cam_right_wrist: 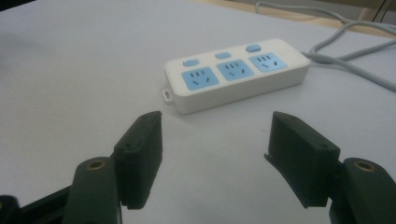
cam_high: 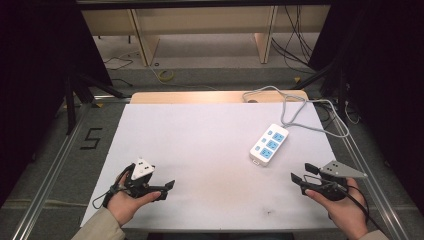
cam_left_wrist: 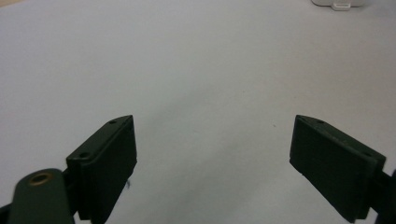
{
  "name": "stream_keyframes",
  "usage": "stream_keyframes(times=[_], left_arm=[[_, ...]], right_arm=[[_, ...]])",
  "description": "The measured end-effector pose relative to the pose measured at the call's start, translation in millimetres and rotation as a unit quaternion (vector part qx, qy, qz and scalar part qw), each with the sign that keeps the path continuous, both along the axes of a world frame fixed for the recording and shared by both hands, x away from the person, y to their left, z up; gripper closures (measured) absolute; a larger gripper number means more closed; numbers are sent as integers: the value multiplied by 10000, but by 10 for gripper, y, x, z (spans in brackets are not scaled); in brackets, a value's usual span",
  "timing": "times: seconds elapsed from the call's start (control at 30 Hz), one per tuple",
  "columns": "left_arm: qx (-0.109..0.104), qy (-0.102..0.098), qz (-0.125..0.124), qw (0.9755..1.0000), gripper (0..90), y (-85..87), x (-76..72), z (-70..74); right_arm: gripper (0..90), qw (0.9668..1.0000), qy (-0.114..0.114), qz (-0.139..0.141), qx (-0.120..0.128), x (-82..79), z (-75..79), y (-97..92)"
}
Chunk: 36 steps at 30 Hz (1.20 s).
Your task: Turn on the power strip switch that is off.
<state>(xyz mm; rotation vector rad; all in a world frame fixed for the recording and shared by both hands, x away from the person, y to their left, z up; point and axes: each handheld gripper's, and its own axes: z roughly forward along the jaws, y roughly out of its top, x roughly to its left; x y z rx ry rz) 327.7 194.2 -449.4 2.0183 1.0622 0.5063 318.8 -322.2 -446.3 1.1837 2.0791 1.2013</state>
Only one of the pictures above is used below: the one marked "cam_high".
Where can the aluminium floor rail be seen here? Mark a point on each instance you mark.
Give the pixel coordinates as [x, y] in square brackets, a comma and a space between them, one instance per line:
[370, 180]
[50, 175]

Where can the white power strip blue sockets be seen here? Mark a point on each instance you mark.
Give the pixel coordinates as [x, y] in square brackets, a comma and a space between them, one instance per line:
[269, 145]

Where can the yellow tape roll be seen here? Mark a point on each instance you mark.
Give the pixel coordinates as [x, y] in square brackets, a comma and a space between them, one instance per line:
[160, 76]

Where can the white table cover sheet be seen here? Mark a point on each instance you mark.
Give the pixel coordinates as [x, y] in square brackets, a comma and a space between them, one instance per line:
[200, 150]

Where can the black metal stand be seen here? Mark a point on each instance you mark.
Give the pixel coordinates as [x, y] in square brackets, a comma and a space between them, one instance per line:
[340, 86]
[70, 103]

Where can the person's right hand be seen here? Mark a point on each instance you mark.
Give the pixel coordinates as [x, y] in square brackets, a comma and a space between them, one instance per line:
[346, 210]

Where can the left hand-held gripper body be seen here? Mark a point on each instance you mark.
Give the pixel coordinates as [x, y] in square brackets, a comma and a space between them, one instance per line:
[141, 169]

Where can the black curtain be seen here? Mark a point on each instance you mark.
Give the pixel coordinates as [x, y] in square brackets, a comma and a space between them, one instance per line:
[33, 83]
[386, 83]

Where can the light wooden bench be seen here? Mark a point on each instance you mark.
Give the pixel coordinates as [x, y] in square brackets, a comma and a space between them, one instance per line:
[200, 20]

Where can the person's left hand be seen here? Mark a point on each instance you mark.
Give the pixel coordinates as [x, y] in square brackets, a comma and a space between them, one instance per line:
[128, 204]

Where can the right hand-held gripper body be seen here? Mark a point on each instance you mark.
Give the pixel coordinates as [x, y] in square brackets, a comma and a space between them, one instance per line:
[338, 170]

